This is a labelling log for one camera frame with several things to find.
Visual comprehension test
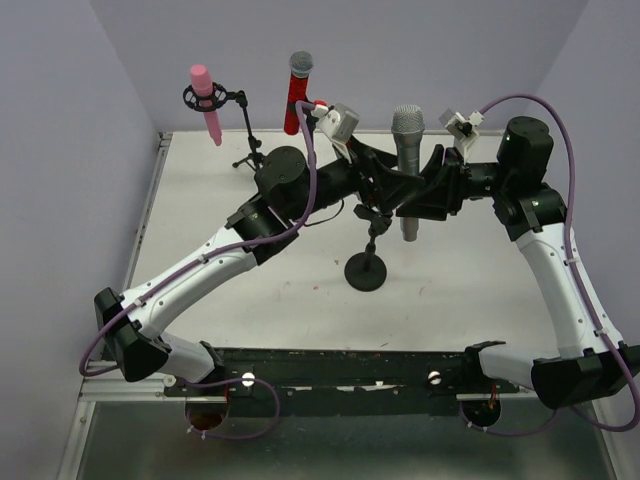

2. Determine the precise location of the silver microphone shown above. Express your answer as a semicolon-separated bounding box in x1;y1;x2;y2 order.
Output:
389;104;426;243

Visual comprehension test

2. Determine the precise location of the black round base stand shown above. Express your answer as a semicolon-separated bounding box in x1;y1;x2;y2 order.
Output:
292;100;328;144
344;204;392;292

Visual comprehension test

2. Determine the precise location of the red glitter microphone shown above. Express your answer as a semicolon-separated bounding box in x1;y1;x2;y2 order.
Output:
283;50;314;135

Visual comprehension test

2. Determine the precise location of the black tripod shock mount stand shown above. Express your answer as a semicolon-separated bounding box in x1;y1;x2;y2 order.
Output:
182;82;265;172

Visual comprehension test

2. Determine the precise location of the pink microphone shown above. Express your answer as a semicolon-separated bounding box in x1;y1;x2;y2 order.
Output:
190;64;222;146

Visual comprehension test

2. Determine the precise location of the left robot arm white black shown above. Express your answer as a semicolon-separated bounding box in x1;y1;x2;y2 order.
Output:
94;137;426;383

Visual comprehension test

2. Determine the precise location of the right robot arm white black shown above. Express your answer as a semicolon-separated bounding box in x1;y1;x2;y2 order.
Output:
396;116;639;410

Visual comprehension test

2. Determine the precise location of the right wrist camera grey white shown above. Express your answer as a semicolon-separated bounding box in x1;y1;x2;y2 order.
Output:
439;109;484;160

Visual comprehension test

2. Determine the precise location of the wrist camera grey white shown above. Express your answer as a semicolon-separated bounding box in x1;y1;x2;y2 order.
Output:
311;103;360;146
439;109;484;160

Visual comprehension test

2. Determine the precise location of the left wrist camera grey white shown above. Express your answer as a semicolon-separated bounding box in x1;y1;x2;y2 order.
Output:
311;103;360;146

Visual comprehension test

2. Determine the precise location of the black mounting base plate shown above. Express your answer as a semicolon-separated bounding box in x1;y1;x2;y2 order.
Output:
164;348;516;418

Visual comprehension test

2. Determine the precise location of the aluminium rail frame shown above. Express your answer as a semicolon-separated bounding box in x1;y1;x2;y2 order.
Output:
63;132;614;479

